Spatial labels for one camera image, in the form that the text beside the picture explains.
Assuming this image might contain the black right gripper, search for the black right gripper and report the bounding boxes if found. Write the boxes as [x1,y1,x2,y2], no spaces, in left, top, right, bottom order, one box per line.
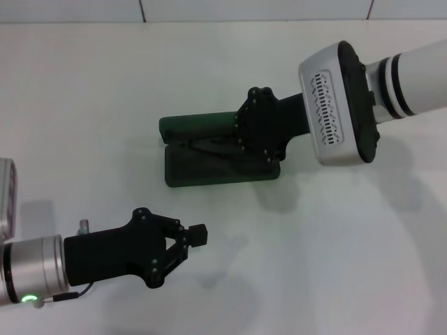
[233,86,312,165]

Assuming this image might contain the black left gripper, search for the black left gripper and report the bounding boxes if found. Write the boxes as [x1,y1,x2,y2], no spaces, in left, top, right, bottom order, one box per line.
[64,207,210,290]

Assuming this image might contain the black glasses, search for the black glasses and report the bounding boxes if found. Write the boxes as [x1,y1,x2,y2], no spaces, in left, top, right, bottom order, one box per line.
[183,135,245,160]

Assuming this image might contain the green glasses case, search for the green glasses case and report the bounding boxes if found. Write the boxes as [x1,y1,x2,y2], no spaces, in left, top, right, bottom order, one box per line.
[159,110,281,188]

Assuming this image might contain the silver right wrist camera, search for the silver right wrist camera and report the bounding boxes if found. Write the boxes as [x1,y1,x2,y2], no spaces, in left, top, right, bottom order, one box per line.
[298,40,381,167]

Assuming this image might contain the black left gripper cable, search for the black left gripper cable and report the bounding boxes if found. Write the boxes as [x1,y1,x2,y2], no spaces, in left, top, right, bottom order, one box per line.
[34,281,96,310]

